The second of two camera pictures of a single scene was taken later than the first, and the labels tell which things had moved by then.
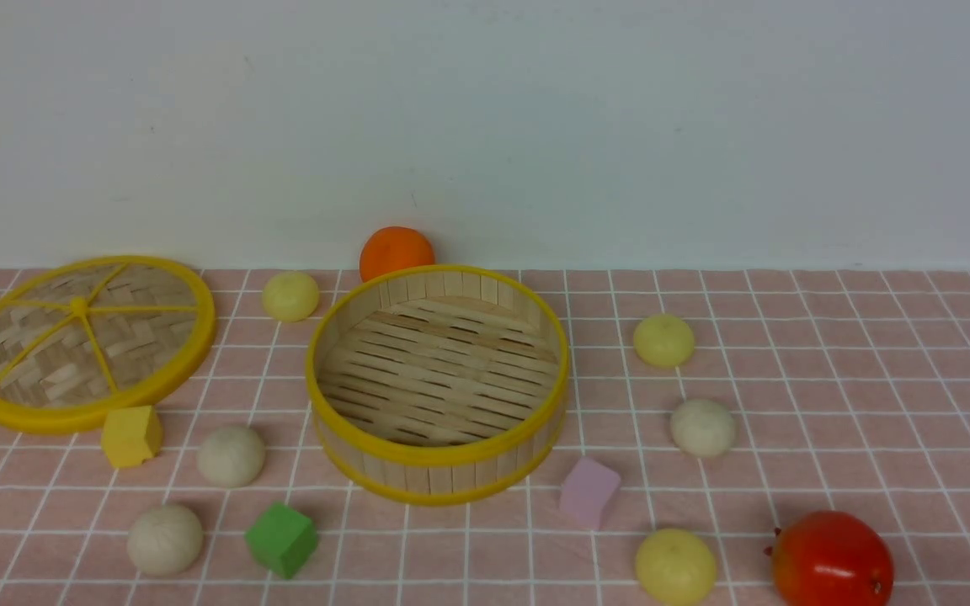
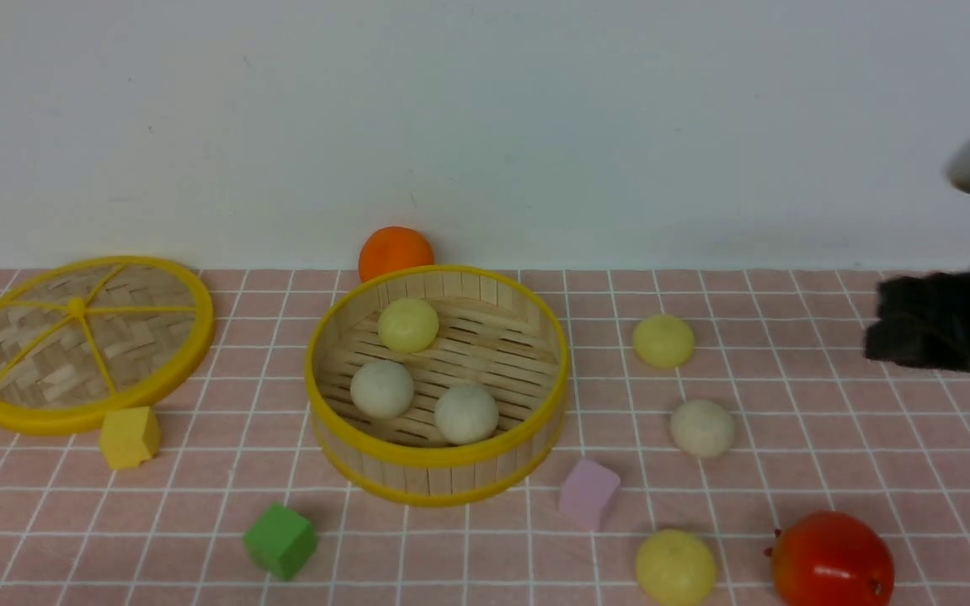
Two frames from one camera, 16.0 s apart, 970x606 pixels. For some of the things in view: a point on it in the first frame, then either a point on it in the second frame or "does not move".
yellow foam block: [130, 436] does not move
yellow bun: [290, 296] → [407, 325]
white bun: [165, 540] → [466, 415]
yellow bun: [674, 567] does not move
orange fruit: [393, 247] does not move
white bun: [703, 428] does not move
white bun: [231, 457] → [381, 390]
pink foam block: [586, 491] does not move
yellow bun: [663, 341] does not move
